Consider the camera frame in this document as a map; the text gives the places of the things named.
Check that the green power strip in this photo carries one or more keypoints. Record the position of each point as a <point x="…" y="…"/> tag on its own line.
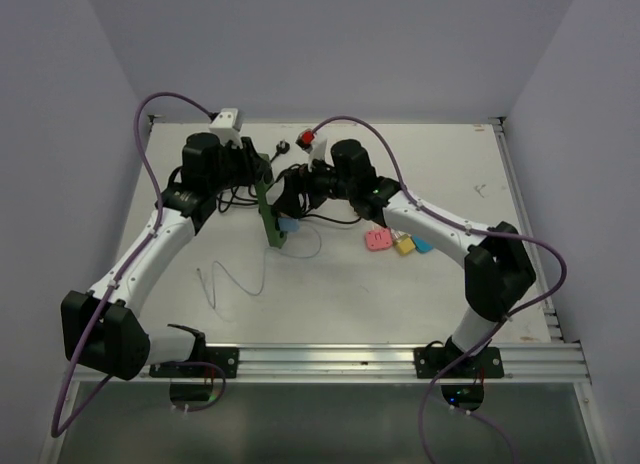
<point x="275" y="236"/>

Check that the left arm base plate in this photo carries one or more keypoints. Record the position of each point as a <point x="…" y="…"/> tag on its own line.
<point x="227" y="358"/>

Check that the aluminium front rail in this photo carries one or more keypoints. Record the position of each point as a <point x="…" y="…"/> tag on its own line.
<point x="393" y="363"/>

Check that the yellow plug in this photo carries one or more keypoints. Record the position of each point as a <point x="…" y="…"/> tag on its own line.
<point x="404" y="245"/>

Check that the pink square plug charger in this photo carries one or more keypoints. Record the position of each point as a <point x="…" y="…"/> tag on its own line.
<point x="377" y="240"/>

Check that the light blue plug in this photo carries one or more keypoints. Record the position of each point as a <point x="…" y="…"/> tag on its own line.
<point x="288" y="225"/>

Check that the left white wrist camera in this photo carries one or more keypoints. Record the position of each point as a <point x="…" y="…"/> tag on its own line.
<point x="226" y="126"/>

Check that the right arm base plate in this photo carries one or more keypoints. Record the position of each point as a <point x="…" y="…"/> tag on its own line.
<point x="432" y="358"/>

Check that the right wrist camera red cap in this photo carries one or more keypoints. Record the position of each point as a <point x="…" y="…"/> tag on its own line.
<point x="314" y="144"/>

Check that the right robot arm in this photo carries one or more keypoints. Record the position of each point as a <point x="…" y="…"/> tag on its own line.
<point x="497" y="269"/>

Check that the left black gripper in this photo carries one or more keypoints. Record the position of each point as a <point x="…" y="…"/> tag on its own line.
<point x="253" y="169"/>

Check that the blue plug charger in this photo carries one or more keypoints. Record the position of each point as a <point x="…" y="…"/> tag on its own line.
<point x="421" y="246"/>

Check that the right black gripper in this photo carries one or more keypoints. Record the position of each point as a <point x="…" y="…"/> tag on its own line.
<point x="299" y="181"/>

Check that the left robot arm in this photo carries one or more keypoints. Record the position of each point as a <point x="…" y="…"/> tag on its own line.
<point x="101" y="327"/>

